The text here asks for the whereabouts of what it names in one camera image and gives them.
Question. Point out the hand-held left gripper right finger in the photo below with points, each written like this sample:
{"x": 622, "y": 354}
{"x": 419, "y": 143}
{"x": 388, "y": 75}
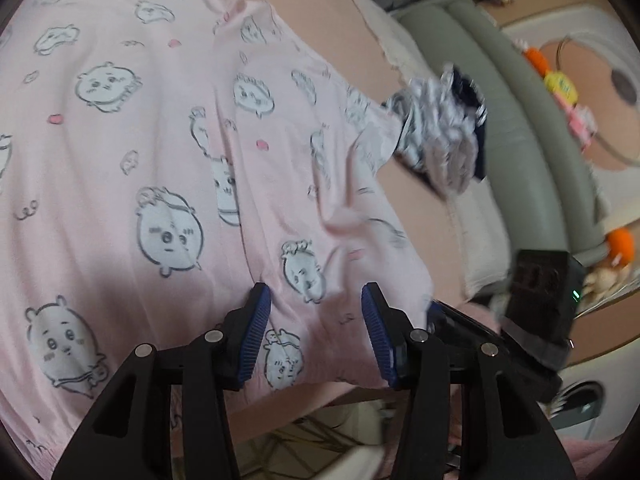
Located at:
{"x": 375, "y": 330}

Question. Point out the pink sheeted bed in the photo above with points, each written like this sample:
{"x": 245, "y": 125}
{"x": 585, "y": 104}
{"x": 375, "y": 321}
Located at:
{"x": 350, "y": 50}

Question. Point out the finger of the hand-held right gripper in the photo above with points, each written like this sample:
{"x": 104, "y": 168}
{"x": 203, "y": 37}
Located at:
{"x": 465, "y": 325}

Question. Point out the white object with dark opening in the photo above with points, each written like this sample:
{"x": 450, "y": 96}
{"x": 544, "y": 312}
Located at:
{"x": 577, "y": 397}

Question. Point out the round orange plush toy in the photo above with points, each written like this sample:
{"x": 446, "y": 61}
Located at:
{"x": 621, "y": 245}

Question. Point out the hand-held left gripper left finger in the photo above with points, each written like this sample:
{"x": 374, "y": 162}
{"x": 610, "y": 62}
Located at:
{"x": 256, "y": 320}

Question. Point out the pink cartoon print pants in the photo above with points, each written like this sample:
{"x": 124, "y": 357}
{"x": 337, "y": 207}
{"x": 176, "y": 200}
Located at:
{"x": 150, "y": 160}

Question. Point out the grey-green sofa cushion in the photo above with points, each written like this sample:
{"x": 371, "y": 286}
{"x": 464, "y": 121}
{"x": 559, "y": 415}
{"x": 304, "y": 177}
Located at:
{"x": 525, "y": 150}

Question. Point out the white stool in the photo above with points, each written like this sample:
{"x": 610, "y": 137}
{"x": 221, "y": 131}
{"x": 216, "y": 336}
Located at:
{"x": 345, "y": 462}

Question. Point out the cream mattress edge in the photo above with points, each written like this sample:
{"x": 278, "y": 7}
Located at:
{"x": 480, "y": 240}

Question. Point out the pink plush toy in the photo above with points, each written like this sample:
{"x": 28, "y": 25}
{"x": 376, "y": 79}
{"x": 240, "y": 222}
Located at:
{"x": 582, "y": 125}

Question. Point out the beige plush toy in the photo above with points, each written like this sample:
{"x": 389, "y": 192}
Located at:
{"x": 605, "y": 280}

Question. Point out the yellow plush toy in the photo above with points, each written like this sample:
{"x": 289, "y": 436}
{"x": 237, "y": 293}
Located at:
{"x": 561, "y": 86}

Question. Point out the striped white navy clothes pile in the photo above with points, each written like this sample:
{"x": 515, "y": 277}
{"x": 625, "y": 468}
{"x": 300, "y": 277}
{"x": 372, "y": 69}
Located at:
{"x": 440, "y": 125}

